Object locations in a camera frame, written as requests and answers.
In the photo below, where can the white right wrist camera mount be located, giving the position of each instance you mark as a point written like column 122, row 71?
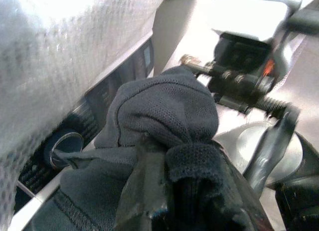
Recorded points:
column 249, row 16

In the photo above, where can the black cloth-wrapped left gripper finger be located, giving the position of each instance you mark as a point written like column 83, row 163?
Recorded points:
column 197, row 181

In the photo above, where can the dark grey garment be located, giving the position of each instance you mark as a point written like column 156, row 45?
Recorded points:
column 164, row 103

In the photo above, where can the white textured cover sheet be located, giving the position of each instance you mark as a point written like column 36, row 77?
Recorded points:
column 62, row 54

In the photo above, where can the black round washer door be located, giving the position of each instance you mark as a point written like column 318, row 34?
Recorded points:
column 296, row 198

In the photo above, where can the silver-rimmed black washer dial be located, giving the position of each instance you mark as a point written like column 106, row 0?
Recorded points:
column 66, row 147

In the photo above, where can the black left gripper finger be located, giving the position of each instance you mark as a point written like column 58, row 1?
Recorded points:
column 143, row 181
column 271, row 151

